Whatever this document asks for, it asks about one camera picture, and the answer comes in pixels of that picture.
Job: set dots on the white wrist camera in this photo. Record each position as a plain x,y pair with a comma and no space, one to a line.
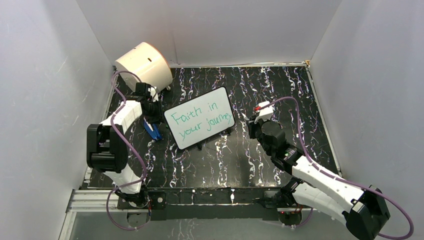
262,112
153,94

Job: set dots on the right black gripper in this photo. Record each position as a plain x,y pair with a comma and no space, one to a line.
252,126

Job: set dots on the white cylindrical drum container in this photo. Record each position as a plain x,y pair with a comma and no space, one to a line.
145,63

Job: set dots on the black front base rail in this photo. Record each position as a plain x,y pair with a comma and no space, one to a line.
220,203

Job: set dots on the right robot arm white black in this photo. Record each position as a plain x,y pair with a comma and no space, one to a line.
362,210

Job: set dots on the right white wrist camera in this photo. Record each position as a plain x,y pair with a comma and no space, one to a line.
262,112

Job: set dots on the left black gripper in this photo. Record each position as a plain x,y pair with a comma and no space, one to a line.
159,118

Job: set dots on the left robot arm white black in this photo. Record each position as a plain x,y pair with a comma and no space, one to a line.
107,148

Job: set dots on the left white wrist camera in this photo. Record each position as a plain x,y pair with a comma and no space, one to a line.
153,94

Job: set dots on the aluminium frame rail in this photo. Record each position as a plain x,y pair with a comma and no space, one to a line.
92,200

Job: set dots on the small white whiteboard black frame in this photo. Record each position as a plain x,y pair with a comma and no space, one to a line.
200,118

